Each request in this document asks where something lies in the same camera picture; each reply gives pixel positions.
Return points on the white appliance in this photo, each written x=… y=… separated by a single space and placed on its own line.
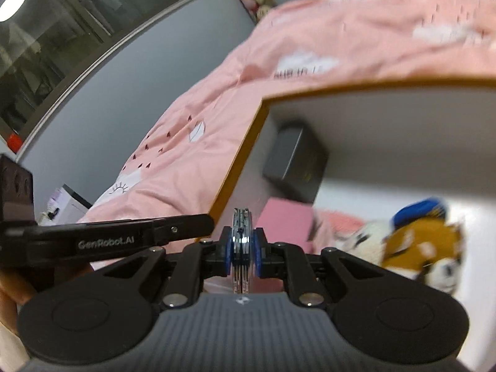
x=66 y=205

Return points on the pink printed blanket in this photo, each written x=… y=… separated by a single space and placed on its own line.
x=348 y=38

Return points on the glass window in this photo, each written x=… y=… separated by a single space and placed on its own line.
x=77 y=27

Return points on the small red object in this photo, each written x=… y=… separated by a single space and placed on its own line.
x=15 y=142

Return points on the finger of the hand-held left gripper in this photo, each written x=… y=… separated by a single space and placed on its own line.
x=116 y=240

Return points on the dark grey box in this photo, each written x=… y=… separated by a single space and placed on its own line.
x=294 y=162

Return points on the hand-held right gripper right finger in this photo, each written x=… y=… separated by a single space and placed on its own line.
x=257 y=252

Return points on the brown and white plush dog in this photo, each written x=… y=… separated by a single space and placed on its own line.
x=410 y=248

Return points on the orange cardboard box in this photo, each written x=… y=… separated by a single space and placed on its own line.
x=387 y=131

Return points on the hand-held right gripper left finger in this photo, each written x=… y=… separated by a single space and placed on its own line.
x=230 y=252

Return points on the silver round metal item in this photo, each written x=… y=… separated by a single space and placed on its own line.
x=242 y=221

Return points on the person's left hand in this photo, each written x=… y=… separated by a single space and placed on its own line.
x=13 y=298

